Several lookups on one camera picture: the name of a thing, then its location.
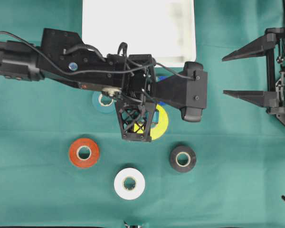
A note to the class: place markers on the black tape roll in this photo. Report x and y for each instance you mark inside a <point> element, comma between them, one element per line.
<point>182,159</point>

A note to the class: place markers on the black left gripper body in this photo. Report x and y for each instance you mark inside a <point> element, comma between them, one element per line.
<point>137,85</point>

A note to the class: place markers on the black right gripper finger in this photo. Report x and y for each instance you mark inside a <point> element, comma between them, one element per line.
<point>257,48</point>
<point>259,98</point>

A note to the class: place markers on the yellow tape roll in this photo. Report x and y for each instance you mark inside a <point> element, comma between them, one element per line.
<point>159,123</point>

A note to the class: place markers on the white tape roll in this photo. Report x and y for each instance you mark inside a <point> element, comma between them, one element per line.
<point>129,183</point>

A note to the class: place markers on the blue tape roll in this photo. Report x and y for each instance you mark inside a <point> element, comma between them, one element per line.
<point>160,78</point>

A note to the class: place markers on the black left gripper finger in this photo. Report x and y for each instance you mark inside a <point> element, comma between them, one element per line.
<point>135,120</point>

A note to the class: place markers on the teal tape roll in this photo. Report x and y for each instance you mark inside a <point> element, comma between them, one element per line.
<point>102,103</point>

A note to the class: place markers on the red tape roll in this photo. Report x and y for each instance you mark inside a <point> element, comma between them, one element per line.
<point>84,153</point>

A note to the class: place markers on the white plastic tray case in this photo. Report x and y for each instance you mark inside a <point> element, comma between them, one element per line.
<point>163,28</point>

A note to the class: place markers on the metal stand at bottom edge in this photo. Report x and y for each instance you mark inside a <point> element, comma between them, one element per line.
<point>127,225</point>

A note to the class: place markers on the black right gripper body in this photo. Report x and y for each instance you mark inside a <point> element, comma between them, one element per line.
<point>275,66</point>

